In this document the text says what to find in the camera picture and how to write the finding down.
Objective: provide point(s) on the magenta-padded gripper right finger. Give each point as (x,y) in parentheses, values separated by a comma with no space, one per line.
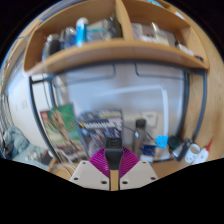
(138,173)

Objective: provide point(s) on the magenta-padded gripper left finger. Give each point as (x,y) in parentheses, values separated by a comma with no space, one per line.
(90,175)

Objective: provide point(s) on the black charger block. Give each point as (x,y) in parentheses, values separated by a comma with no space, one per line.
(114,153)

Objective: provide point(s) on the grey water bottle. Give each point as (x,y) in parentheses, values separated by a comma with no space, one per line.
(139,140)

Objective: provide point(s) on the blue and tan card pack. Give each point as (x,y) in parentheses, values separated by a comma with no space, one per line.
(161,141)

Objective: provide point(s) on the green dish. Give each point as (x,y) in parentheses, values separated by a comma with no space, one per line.
(174,142)

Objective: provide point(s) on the blue robot model kit box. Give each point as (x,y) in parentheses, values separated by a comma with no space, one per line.
(96,128)

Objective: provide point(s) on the green toy building set box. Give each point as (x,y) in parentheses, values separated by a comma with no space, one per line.
(63,130)

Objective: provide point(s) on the white mug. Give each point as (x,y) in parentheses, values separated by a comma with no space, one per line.
(192,154)

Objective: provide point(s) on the white desk lamp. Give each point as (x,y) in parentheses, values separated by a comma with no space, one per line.
(165,110)

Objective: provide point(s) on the bed with teal bedding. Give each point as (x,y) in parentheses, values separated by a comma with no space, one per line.
(15,143)

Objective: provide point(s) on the wooden shelf unit with items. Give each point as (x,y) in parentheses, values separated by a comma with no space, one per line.
(113,51)

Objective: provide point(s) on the white wall socket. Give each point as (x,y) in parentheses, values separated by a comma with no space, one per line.
(149,119)

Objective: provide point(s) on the grey metal frame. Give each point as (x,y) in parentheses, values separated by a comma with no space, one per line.
(202,106)

